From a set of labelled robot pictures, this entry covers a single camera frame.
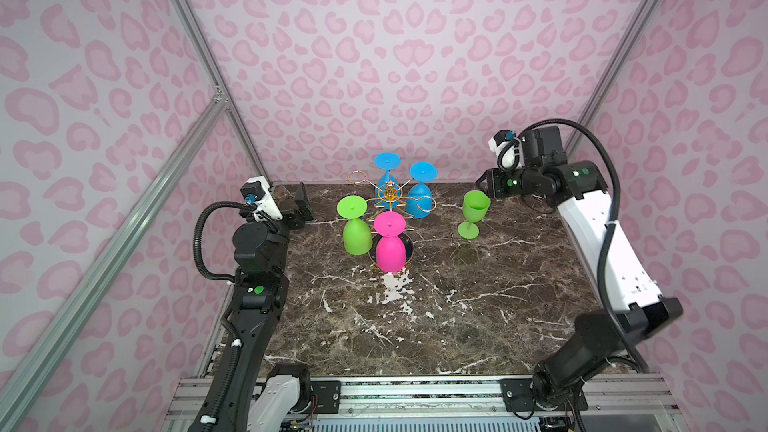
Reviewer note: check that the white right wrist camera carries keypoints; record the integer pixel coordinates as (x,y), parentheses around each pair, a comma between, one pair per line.
(505,145)

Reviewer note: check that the blue wine glass rear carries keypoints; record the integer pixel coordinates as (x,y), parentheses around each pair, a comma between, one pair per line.
(387,183)

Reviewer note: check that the magenta wine glass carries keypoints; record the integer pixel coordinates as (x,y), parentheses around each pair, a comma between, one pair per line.
(390,250)

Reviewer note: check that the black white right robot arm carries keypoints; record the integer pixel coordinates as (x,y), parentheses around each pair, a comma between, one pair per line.
(632,306)

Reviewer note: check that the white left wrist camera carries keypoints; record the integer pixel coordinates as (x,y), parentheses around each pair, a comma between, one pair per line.
(257,194)

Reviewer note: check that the blue wine glass right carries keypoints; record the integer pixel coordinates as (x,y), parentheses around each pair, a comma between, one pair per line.
(419,201)

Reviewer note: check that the aluminium frame left post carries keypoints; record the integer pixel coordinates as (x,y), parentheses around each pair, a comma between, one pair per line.
(207,59)

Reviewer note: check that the blue wine glass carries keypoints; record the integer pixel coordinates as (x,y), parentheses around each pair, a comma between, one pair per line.
(419,201)
(387,183)

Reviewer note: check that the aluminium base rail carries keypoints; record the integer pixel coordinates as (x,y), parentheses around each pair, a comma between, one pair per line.
(613,402)

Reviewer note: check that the aluminium frame post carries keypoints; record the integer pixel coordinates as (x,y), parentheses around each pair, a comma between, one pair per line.
(615,45)
(207,59)

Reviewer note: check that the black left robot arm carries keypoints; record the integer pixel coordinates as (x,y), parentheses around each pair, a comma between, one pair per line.
(235,402)

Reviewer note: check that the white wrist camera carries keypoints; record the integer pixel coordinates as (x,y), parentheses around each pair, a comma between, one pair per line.
(505,145)
(257,194)

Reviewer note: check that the green wine glass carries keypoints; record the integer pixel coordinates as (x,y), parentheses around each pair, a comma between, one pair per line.
(475,207)
(357,237)

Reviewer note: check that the aluminium frame left diagonal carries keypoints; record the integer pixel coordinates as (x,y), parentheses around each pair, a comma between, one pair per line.
(35,371)

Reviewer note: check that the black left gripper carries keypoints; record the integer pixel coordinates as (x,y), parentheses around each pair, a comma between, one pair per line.
(294,210)

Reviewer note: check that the gold wire glass rack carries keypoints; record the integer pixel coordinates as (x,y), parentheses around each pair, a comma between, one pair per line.
(391,202)

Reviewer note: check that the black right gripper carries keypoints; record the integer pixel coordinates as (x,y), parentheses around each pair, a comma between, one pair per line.
(494,180)

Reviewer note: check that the aluminium frame right post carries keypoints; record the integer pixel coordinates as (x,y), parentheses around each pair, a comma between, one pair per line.
(615,45)

